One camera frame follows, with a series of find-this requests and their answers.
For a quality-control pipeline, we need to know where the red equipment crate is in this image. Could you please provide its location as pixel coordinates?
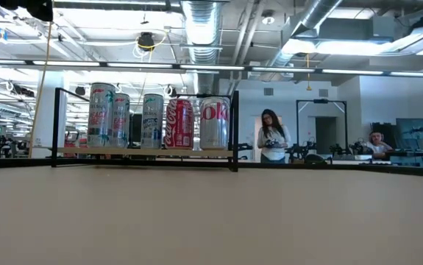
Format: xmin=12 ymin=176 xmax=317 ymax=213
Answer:
xmin=63 ymin=130 xmax=88 ymax=148

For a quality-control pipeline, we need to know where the blue equipment rack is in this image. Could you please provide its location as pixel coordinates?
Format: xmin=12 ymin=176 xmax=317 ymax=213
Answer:
xmin=395 ymin=116 xmax=423 ymax=169

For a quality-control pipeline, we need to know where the seated person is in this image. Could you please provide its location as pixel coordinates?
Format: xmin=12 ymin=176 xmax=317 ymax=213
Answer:
xmin=366 ymin=131 xmax=394 ymax=160

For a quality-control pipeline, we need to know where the silver Diet Coke can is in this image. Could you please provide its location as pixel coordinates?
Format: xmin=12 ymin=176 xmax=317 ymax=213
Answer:
xmin=199 ymin=96 xmax=231 ymax=151

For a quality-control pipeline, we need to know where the black metal station frame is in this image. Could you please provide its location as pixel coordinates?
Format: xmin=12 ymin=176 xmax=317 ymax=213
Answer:
xmin=295 ymin=98 xmax=348 ymax=155

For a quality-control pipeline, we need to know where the red Coca-Cola Star Wars can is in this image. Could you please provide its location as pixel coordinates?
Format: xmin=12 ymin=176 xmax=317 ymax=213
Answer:
xmin=163 ymin=98 xmax=196 ymax=150

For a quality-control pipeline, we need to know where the standing person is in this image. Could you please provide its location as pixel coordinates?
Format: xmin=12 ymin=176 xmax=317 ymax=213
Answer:
xmin=256 ymin=108 xmax=293 ymax=164

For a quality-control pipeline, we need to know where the round ceiling smoke detector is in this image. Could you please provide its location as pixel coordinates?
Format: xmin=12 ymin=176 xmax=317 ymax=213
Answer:
xmin=261 ymin=10 xmax=276 ymax=26

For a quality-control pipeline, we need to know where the dark grey door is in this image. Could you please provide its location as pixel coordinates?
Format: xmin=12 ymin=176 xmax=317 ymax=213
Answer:
xmin=314 ymin=116 xmax=339 ymax=155

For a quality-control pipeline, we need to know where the slim Peach Vibe can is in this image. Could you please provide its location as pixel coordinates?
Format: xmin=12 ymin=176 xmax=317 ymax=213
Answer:
xmin=87 ymin=82 xmax=116 ymax=149
xmin=112 ymin=92 xmax=131 ymax=149

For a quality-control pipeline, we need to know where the yellow ceiling pendant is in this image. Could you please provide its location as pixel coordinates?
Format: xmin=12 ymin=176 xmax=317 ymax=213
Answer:
xmin=305 ymin=53 xmax=313 ymax=92

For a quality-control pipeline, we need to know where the black ceiling device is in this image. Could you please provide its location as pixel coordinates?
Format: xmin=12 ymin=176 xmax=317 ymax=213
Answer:
xmin=137 ymin=31 xmax=156 ymax=52

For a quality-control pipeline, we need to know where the yellow hanging cable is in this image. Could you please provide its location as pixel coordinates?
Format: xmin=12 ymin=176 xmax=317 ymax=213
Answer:
xmin=29 ymin=20 xmax=54 ymax=159

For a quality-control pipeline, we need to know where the wooden shelf with black frame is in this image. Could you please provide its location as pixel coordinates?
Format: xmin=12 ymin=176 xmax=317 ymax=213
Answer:
xmin=51 ymin=87 xmax=241 ymax=173

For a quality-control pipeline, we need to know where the silver round air duct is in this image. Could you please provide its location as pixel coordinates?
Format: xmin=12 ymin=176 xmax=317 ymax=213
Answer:
xmin=179 ymin=0 xmax=222 ymax=95

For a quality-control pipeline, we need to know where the black computer monitor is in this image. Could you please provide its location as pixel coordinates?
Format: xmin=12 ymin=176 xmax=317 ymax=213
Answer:
xmin=129 ymin=113 xmax=143 ymax=146

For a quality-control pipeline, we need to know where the silver slanted air duct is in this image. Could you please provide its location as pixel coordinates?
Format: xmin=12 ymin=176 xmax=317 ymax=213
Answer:
xmin=269 ymin=0 xmax=344 ymax=71

